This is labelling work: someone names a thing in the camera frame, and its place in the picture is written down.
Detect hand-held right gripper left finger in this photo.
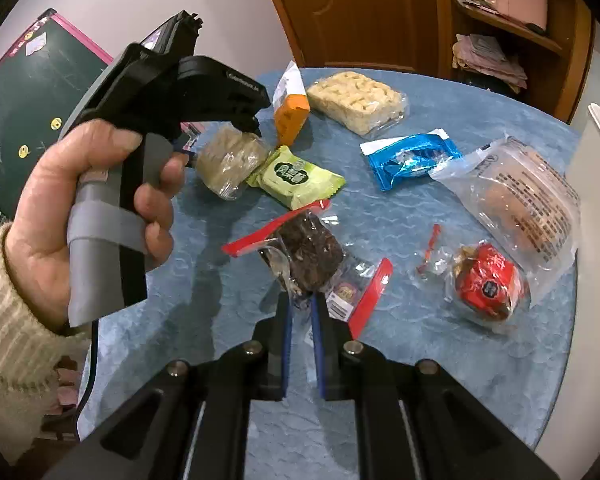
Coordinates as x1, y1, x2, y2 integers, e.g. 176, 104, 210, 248
44, 290, 295, 480

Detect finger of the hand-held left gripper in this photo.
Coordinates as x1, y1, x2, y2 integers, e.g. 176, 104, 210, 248
231, 114, 264, 137

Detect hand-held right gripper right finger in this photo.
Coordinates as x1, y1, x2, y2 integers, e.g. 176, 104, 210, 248
310, 292, 561, 480

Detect round rice cake packet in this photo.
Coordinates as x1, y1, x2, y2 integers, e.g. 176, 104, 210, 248
195, 125, 271, 201

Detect dark brownie packet red ends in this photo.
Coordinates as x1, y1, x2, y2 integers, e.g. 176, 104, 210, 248
222, 199, 394, 338

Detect person's left forearm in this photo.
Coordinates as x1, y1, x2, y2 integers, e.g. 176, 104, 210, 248
0, 222, 93, 466

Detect person's left hand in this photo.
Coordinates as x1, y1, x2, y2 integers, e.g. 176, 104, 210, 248
4, 120, 191, 333

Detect orange and white snack packet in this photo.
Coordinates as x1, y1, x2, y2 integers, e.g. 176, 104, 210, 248
272, 60, 311, 147

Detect green snack packet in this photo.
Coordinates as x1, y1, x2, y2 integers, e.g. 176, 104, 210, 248
246, 145, 347, 211

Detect square yellow cracker packet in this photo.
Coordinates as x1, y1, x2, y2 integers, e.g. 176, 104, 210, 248
306, 71, 411, 137

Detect brown wooden door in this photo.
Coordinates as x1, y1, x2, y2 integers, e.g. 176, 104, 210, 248
255, 0, 441, 78

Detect blue snack packet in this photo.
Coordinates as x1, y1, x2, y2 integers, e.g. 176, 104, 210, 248
360, 130, 463, 192

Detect red snack in clear packet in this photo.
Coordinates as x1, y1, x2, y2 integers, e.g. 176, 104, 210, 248
415, 225, 531, 328

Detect folded pink cloths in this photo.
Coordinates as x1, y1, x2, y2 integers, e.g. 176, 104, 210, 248
452, 34, 528, 92

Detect clear bread packet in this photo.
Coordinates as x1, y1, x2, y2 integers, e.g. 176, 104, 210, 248
429, 136, 581, 306

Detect wooden corner shelf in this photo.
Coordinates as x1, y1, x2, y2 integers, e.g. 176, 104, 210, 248
437, 0, 596, 123

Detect green chalkboard with pink frame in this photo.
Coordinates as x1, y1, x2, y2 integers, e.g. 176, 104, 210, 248
0, 8, 115, 233

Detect black cable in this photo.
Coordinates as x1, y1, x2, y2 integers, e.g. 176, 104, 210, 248
72, 317, 100, 443

